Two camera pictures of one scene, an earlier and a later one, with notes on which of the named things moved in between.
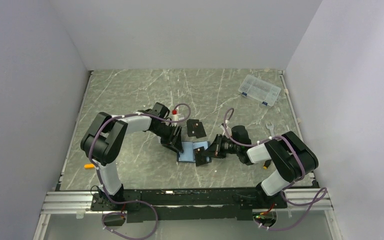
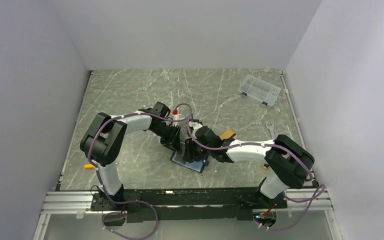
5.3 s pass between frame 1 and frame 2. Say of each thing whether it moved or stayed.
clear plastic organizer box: stayed
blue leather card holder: moved
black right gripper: moved
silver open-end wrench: stayed
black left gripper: stayed
